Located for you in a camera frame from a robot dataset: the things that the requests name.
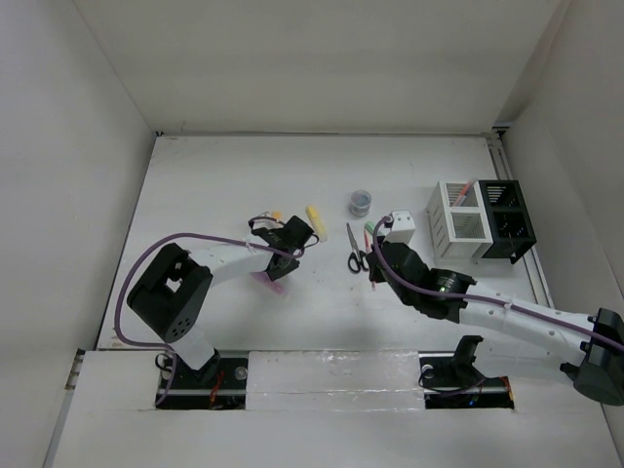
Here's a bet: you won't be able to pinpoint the red pen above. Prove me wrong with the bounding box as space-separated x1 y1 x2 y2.
364 230 377 293
462 178 478 197

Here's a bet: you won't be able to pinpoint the yellow highlighter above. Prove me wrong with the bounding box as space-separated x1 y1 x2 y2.
305 205 328 243

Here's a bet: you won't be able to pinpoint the jar of paper clips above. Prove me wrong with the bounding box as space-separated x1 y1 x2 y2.
348 189 372 217

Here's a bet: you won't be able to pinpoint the purple highlighter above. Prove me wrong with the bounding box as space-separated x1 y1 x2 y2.
251 272 288 297

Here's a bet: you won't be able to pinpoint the black slotted organizer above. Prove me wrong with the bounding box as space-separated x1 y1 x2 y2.
479 179 536 264

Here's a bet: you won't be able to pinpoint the black handled scissors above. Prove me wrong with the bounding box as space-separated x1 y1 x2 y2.
346 222 369 274

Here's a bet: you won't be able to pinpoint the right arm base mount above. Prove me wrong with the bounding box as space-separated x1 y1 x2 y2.
417 335 515 410

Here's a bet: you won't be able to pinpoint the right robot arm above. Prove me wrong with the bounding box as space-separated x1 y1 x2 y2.
367 237 623 407

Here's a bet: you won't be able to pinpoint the white slotted organizer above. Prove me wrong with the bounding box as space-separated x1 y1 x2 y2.
426 180 492 262

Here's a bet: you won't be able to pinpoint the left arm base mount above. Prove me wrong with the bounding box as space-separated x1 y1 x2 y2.
155 351 250 410

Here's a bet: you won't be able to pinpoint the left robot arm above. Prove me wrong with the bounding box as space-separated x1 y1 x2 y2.
122 215 318 387

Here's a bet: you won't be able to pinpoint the blue pen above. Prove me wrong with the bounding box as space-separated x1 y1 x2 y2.
455 187 469 207

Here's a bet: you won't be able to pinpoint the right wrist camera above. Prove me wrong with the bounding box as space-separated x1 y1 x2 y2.
381 210 415 245

